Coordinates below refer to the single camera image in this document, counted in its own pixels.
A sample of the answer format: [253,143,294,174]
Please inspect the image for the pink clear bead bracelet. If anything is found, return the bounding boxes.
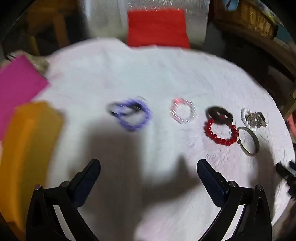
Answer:
[169,97,198,125]

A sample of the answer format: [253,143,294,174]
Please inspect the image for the black thin hair tie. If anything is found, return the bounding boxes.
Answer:
[106,100,145,119]

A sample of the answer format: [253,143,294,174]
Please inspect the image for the wicker basket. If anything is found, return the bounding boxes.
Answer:
[221,1,278,39]

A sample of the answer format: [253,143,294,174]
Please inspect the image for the silver bangle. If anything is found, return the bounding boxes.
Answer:
[237,126,260,156]

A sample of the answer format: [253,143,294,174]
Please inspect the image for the purple bead bracelet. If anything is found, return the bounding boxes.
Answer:
[115,98,153,132]

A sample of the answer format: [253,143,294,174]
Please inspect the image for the white pearl bracelet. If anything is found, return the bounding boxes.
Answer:
[241,107,258,132]

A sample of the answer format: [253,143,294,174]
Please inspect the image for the red bead bracelet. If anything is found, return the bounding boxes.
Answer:
[204,117,239,147]

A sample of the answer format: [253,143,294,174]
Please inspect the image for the silver ornate brooch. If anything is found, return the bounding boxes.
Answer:
[247,112,268,128]

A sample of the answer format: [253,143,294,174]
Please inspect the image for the silver foil insulation panel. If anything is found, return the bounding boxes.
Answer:
[78,1,210,46]

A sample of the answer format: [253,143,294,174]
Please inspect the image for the pink white blanket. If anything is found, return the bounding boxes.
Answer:
[37,39,295,240]

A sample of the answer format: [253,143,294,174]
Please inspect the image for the orange tray box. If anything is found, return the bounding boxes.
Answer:
[1,101,64,240]

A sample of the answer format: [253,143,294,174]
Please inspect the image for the magenta pillow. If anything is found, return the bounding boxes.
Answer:
[0,55,49,141]

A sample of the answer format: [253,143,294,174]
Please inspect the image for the red pillow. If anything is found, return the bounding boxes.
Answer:
[127,9,190,49]

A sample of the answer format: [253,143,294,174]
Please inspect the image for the black scrunchie ring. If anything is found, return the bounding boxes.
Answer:
[206,106,234,126]

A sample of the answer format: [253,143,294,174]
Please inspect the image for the patterned grey cloth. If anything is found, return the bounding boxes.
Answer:
[6,50,50,75]

